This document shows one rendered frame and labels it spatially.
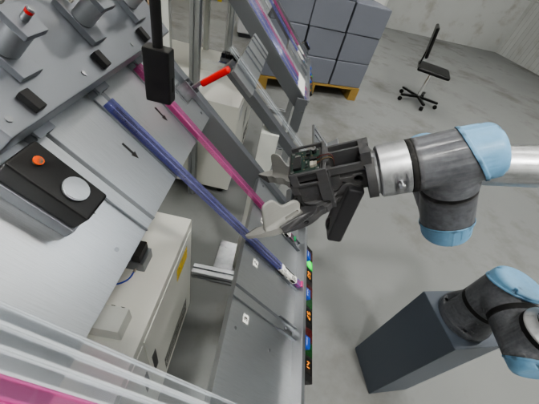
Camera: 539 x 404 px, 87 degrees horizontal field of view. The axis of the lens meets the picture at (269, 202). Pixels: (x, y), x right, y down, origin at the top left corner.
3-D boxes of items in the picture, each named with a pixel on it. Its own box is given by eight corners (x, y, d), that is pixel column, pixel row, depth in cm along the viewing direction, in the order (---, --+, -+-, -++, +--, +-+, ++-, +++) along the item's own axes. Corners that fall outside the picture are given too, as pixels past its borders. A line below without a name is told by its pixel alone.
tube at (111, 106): (297, 282, 65) (301, 281, 65) (297, 288, 64) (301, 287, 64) (107, 101, 39) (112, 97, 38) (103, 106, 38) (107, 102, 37)
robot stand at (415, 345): (388, 345, 135) (468, 289, 97) (405, 389, 123) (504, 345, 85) (354, 348, 131) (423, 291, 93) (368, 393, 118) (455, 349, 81)
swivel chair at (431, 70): (422, 95, 405) (462, 29, 346) (441, 115, 367) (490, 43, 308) (388, 89, 393) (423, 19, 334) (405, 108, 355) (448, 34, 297)
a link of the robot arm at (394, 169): (402, 170, 45) (415, 206, 39) (371, 176, 46) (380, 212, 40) (399, 129, 40) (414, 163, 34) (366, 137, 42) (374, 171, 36)
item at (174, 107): (291, 238, 72) (296, 236, 71) (290, 242, 71) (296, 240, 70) (127, 55, 45) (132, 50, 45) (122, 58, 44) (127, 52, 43)
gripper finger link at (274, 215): (233, 215, 40) (285, 179, 42) (248, 240, 44) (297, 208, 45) (241, 226, 38) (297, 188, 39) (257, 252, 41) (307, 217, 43)
